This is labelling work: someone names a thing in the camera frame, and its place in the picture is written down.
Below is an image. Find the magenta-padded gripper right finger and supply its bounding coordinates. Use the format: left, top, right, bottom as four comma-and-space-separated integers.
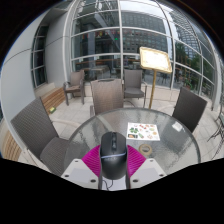
125, 144, 167, 190

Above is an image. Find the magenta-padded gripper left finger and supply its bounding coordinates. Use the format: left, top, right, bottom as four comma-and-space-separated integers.
61, 144, 103, 191

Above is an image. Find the black computer mouse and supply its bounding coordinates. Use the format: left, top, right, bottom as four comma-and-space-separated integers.
99, 131, 129, 181

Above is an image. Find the white printed mouse pad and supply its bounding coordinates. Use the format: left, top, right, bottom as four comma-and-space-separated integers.
100, 177, 128, 192

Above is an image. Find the colourful picture menu card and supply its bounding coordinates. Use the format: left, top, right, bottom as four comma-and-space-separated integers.
126, 121, 161, 142

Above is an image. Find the wooden slatted bench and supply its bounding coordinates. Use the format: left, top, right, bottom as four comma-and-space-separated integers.
0, 129, 23, 162
40, 86, 67, 115

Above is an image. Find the dark metal folding furniture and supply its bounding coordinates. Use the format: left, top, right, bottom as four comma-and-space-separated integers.
207, 106, 224, 160

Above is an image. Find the gold menu sign stand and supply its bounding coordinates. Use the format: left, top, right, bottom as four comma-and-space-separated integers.
138, 46, 173, 110

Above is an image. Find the brass table centre ring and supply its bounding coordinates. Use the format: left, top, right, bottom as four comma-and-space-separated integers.
137, 143, 154, 157

